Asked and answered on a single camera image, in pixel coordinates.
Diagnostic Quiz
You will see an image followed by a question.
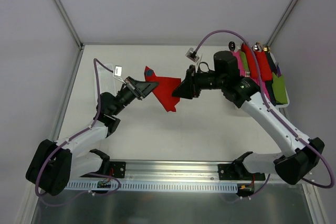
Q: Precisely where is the aluminium mounting rail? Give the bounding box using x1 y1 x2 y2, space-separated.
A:
68 158 315 184

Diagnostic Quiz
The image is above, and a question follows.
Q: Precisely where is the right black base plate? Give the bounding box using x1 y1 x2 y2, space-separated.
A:
217 163 266 181

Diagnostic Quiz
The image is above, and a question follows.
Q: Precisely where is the white utensil tray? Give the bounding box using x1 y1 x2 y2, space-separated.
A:
93 63 117 102

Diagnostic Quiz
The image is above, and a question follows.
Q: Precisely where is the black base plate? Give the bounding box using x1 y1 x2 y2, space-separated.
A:
217 163 266 181
105 161 127 178

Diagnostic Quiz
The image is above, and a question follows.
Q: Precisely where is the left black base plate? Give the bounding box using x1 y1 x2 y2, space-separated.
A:
105 161 127 178

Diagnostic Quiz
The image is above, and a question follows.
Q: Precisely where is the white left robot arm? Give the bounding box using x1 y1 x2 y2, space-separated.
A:
26 77 159 197

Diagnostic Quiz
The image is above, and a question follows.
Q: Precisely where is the red paper napkin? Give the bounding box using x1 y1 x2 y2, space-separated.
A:
144 66 182 112

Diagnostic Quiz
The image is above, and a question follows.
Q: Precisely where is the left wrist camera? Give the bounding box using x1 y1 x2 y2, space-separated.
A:
113 65 122 78

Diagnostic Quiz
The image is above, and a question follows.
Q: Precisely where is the white slotted cable duct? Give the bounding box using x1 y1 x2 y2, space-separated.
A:
65 180 238 194

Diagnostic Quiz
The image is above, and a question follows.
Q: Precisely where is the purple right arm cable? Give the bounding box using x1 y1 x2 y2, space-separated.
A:
195 29 333 203

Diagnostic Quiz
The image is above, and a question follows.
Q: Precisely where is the blue plastic spoon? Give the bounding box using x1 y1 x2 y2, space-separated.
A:
146 69 154 77

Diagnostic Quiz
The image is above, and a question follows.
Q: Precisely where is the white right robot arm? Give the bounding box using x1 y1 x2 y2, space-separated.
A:
172 51 324 185

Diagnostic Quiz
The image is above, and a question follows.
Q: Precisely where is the white basket of rolled napkins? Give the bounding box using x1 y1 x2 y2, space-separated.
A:
228 41 289 108

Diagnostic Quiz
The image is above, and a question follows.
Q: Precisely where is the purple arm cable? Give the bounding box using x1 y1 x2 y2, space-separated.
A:
35 58 123 207
195 29 333 203

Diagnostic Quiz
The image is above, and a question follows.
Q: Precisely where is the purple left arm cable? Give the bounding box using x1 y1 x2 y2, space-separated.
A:
35 58 123 207

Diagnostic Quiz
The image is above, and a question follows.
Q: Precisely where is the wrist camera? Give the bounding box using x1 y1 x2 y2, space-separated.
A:
185 48 203 63
113 65 122 78

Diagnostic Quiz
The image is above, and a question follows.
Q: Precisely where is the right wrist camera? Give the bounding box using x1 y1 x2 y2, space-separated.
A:
185 48 203 63

